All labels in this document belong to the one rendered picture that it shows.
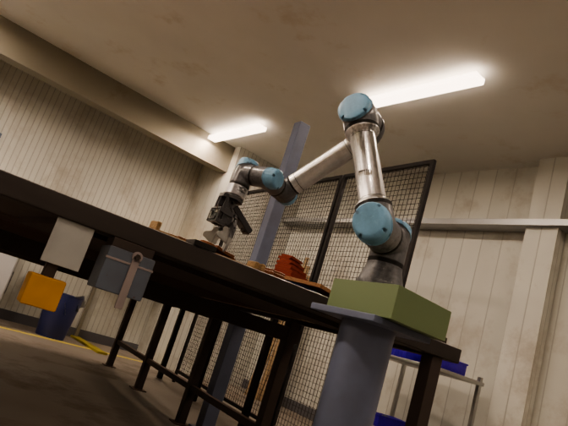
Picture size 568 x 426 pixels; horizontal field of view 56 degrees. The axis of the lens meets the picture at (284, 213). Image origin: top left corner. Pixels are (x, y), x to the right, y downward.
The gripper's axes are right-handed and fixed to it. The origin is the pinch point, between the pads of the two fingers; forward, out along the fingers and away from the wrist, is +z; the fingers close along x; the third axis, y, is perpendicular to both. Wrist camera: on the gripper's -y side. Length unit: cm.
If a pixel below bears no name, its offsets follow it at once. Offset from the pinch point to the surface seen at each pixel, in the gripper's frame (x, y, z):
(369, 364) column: 55, -32, 20
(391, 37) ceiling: -113, -123, -229
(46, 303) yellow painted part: 22, 50, 36
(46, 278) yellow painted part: 21, 52, 30
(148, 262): 23.0, 30.0, 16.2
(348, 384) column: 52, -29, 27
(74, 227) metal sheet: 19, 51, 16
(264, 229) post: -168, -113, -62
